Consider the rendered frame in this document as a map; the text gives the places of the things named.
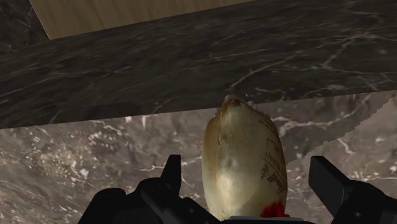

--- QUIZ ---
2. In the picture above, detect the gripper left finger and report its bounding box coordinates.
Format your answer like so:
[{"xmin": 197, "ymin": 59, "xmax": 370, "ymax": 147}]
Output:
[{"xmin": 78, "ymin": 154, "xmax": 221, "ymax": 224}]

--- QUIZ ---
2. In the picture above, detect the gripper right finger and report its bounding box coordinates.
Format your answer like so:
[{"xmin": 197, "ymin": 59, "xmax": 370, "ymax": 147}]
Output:
[{"xmin": 308, "ymin": 155, "xmax": 397, "ymax": 224}]

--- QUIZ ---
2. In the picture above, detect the cream oval bag red patch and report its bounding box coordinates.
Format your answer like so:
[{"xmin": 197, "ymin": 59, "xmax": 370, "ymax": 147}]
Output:
[{"xmin": 201, "ymin": 94, "xmax": 291, "ymax": 221}]

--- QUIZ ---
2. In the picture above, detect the light wooden cabinet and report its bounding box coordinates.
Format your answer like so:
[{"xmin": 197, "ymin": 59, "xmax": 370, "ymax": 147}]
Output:
[{"xmin": 29, "ymin": 0, "xmax": 258, "ymax": 41}]

